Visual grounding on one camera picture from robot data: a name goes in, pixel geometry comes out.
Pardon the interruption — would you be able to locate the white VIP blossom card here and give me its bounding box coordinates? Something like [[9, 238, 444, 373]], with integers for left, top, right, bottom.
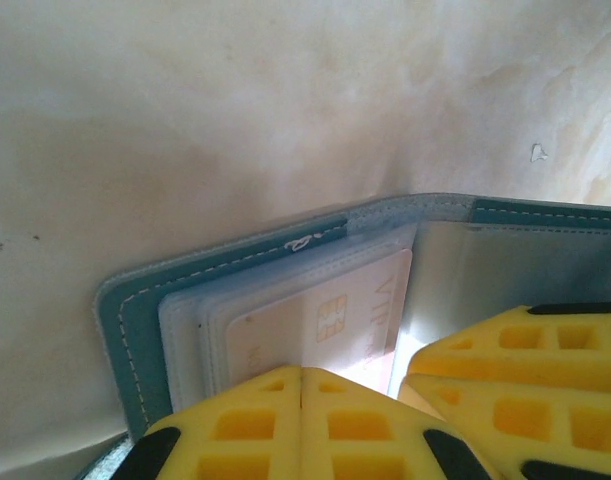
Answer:
[[223, 248, 421, 401]]

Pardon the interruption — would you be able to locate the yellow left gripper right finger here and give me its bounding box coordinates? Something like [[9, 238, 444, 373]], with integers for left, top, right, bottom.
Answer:
[[302, 366, 492, 480]]

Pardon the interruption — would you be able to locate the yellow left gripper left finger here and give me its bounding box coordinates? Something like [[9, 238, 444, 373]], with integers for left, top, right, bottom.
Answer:
[[127, 364, 304, 480]]

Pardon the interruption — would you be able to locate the teal leather card holder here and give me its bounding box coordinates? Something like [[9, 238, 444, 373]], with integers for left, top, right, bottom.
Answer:
[[77, 192, 611, 480]]

